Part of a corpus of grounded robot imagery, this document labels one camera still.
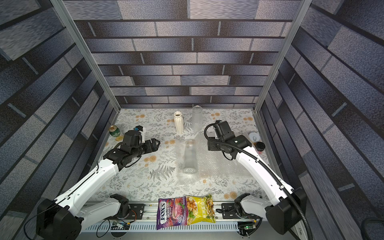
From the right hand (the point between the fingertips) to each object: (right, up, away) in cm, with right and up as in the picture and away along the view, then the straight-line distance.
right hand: (213, 141), depth 79 cm
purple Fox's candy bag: (-21, -34, -8) cm, 41 cm away
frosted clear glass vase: (-13, -15, +6) cm, 21 cm away
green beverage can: (-62, +5, +15) cm, 64 cm away
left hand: (-32, -1, +2) cm, 32 cm away
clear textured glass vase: (-8, +11, +21) cm, 25 cm away
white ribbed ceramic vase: (-21, +10, +17) cm, 29 cm away
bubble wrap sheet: (+2, -17, +6) cm, 18 cm away
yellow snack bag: (-7, -32, -7) cm, 34 cm away
